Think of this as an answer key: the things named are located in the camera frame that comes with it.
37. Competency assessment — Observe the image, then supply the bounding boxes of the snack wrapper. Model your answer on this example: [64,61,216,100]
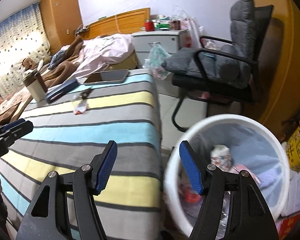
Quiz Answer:
[210,145,232,172]

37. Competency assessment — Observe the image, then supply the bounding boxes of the clear plastic wrapper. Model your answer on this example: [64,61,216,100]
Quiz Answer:
[71,95,88,115]

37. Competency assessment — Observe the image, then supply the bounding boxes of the brown red candy wrapper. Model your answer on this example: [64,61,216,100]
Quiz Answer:
[80,88,93,100]

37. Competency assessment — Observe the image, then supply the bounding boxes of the white round trash bin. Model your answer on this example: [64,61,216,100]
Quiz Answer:
[164,114,289,237]

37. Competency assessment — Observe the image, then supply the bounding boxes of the brown fleece blanket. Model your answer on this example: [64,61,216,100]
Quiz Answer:
[0,35,84,126]

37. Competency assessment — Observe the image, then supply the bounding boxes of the red gift box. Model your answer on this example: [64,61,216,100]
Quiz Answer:
[275,213,300,240]

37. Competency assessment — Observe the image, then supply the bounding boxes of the white storage box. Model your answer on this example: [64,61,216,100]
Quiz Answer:
[281,170,300,217]

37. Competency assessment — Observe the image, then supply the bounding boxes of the striped blanket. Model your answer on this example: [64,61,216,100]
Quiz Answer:
[0,69,162,239]

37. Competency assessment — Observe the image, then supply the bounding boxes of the beige brown travel mug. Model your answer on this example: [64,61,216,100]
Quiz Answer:
[22,69,47,102]

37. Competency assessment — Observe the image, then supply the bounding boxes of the navy glasses case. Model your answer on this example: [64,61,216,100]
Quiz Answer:
[45,79,79,104]

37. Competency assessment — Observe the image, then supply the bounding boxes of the yellow patterned tin box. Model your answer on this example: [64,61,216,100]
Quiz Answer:
[286,121,300,172]

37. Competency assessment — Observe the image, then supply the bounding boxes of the dotted curtain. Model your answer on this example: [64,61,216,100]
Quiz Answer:
[0,2,50,98]

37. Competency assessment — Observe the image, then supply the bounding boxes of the black smartphone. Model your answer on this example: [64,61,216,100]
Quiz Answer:
[84,69,129,85]

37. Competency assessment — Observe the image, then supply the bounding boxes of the pink white duvet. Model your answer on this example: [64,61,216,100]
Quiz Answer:
[70,34,134,78]

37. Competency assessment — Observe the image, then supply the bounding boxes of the orange wooden wardrobe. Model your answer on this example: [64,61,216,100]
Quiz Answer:
[39,0,82,54]

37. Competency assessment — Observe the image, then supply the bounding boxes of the black office chair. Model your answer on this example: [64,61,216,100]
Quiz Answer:
[171,4,274,133]

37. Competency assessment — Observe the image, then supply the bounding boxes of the green patterned plastic bag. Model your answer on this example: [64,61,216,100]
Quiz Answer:
[142,42,172,80]

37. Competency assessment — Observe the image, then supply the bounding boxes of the grey chair cushion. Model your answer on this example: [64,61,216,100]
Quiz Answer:
[162,0,256,88]

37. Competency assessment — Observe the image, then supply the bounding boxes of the large wooden closet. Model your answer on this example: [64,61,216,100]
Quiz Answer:
[246,0,300,139]

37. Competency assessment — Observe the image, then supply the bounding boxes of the wooden headboard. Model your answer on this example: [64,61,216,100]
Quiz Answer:
[79,8,151,40]

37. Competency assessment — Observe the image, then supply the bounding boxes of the white bedside cabinet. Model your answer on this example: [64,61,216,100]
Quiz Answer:
[132,30,190,67]

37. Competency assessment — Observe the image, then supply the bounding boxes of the red cup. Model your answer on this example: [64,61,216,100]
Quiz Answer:
[144,20,155,31]

